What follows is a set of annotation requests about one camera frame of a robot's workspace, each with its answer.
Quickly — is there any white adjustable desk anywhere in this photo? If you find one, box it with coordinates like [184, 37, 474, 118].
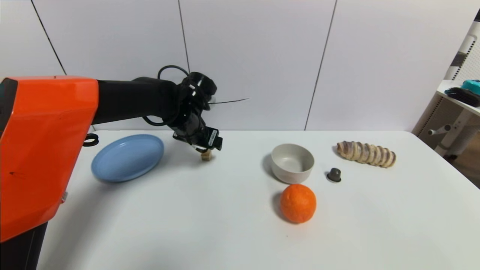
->
[411, 79, 480, 159]

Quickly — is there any orange fruit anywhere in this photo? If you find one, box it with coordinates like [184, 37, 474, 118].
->
[280, 183, 317, 224]

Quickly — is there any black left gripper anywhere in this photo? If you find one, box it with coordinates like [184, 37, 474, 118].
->
[188, 114, 223, 151]

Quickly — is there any thin black cable tie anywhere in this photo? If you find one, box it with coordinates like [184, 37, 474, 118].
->
[209, 98, 250, 105]

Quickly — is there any teal container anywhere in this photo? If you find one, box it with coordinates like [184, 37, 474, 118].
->
[460, 79, 480, 96]

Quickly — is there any blue round plate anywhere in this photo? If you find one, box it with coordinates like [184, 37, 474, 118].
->
[91, 134, 165, 183]

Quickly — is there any beige round bowl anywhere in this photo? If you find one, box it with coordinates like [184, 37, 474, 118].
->
[271, 144, 315, 184]

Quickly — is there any black bundled object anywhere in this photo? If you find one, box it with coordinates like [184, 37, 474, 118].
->
[444, 87, 480, 108]

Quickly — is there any grey desk crank handle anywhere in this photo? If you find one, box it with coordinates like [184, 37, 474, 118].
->
[427, 125, 450, 137]

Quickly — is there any twisted striped bread loaf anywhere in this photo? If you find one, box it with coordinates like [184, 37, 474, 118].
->
[337, 141, 396, 168]

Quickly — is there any white pegboard panel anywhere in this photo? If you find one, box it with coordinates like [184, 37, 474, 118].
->
[442, 22, 480, 83]

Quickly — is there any black wrist camera with label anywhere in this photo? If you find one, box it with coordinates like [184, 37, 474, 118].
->
[204, 127, 223, 151]

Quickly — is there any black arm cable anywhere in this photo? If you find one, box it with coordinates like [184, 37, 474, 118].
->
[142, 65, 192, 127]

